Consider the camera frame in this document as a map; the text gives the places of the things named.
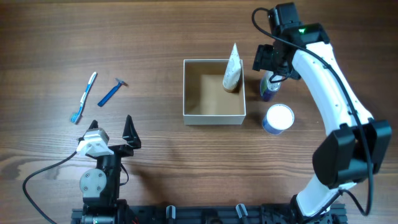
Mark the blue white toothbrush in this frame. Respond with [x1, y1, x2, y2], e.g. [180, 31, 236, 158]
[70, 72, 98, 124]

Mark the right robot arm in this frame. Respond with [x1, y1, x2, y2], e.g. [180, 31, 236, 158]
[253, 2, 392, 223]

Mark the blue jar white lid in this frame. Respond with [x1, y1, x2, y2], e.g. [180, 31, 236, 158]
[262, 104, 295, 135]

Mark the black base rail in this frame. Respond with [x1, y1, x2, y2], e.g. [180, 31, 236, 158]
[70, 203, 348, 224]

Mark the right black cable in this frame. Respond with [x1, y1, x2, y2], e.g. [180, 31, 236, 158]
[251, 7, 374, 217]

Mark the black cable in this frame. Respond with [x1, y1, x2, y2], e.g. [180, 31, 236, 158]
[251, 7, 374, 217]
[22, 151, 78, 224]

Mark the blue disposable razor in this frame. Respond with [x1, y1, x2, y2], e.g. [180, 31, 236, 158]
[97, 78, 128, 107]

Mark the clear bottle green label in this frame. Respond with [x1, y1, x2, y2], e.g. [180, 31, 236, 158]
[259, 71, 282, 101]

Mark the left black cable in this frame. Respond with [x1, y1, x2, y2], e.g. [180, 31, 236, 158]
[22, 151, 78, 224]

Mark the white cream tube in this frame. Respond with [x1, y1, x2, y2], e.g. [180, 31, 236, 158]
[223, 44, 242, 92]

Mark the white cardboard box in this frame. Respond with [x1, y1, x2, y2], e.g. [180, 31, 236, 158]
[182, 59, 246, 125]

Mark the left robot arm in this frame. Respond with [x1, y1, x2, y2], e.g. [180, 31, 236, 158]
[71, 115, 141, 224]

